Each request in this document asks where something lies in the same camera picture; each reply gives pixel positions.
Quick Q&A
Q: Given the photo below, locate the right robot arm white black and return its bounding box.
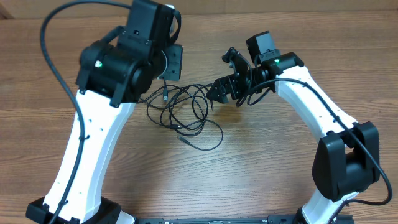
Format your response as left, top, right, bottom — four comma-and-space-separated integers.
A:
206, 31, 380, 223

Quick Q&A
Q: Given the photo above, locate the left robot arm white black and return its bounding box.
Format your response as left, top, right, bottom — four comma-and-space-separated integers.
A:
25, 1, 183, 224

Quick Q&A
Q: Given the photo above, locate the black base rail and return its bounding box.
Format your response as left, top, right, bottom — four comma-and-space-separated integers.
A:
136, 213, 355, 224

